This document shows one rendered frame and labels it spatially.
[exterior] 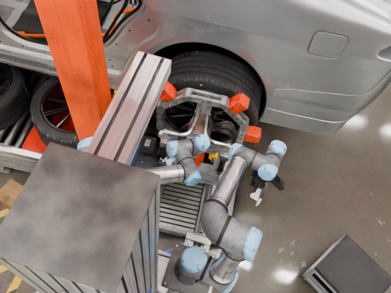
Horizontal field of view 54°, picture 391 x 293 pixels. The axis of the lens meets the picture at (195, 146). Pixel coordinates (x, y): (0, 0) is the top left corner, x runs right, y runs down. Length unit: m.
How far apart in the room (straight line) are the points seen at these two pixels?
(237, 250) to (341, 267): 1.42
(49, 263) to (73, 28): 0.96
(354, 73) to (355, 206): 1.46
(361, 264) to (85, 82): 2.04
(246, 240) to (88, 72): 0.92
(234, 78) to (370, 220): 1.75
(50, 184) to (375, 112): 3.48
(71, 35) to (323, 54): 1.21
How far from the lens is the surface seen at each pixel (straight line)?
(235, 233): 1.37
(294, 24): 1.94
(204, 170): 2.85
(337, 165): 3.46
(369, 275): 2.80
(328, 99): 2.31
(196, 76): 2.10
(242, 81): 2.19
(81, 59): 1.61
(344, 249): 2.78
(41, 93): 2.97
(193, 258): 1.76
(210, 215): 1.39
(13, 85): 3.07
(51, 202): 0.80
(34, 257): 0.77
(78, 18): 1.46
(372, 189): 3.50
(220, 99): 2.10
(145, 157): 2.68
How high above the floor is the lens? 2.74
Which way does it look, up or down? 59 degrees down
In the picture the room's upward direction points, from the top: 10 degrees clockwise
